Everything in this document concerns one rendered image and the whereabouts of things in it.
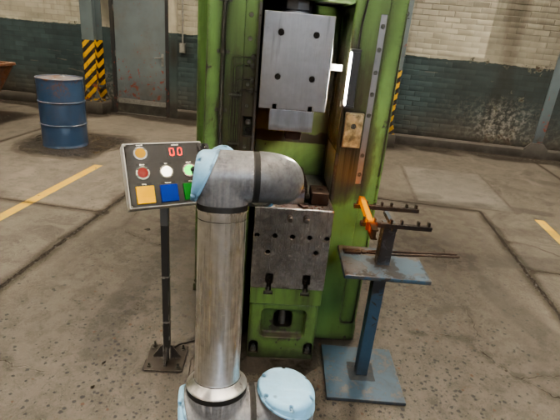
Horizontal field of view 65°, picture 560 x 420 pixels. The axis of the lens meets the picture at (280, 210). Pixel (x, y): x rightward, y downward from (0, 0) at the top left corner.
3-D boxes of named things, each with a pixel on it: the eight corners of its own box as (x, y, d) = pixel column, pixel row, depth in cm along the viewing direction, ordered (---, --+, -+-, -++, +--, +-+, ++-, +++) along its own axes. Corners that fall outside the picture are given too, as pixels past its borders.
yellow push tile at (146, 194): (156, 202, 185) (153, 185, 186) (137, 204, 182) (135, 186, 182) (155, 203, 187) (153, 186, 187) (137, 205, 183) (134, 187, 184)
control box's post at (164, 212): (170, 361, 236) (167, 169, 195) (162, 361, 236) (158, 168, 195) (171, 356, 240) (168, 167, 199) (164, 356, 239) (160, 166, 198)
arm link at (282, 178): (315, 149, 95) (272, 179, 162) (257, 147, 93) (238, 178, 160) (314, 202, 95) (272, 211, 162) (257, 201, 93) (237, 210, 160)
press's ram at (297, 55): (343, 114, 198) (357, 17, 183) (258, 107, 196) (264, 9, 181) (330, 100, 237) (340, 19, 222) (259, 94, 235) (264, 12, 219)
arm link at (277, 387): (315, 458, 111) (323, 407, 105) (247, 462, 109) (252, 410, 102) (304, 410, 125) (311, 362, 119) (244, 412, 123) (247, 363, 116)
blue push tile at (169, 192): (179, 199, 189) (177, 183, 190) (162, 201, 186) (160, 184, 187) (178, 200, 191) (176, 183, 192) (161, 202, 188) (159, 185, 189)
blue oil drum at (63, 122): (74, 151, 572) (67, 81, 539) (32, 146, 578) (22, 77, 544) (97, 141, 627) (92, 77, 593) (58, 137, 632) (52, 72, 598)
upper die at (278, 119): (311, 132, 201) (313, 112, 197) (267, 129, 200) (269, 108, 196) (303, 116, 240) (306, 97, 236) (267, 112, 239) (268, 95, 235)
